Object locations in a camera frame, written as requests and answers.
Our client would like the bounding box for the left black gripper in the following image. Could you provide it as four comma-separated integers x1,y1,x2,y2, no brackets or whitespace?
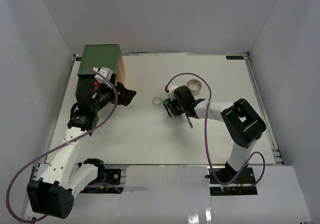
91,80,137,113

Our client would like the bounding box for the green drawer box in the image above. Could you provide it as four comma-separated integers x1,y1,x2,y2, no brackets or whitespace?
75,44,122,93

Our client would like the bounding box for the green highlighter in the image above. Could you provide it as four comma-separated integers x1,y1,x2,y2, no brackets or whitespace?
163,98,170,110

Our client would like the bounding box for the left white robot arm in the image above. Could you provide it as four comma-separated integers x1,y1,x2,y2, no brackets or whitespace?
27,82,137,219

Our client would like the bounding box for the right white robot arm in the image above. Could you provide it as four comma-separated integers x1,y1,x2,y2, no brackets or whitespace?
164,84,267,184

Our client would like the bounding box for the green pen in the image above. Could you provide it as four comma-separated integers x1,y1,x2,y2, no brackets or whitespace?
164,103,172,118

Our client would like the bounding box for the large white tape roll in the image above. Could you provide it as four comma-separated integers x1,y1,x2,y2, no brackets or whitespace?
186,79,203,96

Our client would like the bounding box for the orange cardboard box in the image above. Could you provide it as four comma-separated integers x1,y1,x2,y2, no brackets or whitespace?
117,55,126,84

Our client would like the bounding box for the red pen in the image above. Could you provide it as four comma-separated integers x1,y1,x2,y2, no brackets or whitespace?
186,116,193,129

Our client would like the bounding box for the small clear tape roll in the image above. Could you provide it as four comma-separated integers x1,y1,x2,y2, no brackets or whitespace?
152,97,162,107

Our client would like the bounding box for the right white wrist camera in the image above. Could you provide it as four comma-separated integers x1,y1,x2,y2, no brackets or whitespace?
164,83,179,101

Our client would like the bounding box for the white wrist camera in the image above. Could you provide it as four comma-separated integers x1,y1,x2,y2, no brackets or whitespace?
164,83,179,101
93,67,113,88

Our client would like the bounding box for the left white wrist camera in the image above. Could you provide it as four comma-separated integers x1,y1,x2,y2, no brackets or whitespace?
93,67,113,88

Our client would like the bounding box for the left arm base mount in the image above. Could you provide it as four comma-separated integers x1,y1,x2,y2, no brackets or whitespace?
80,168,126,194

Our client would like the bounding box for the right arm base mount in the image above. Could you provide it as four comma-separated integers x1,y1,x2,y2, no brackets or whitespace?
203,166,258,196

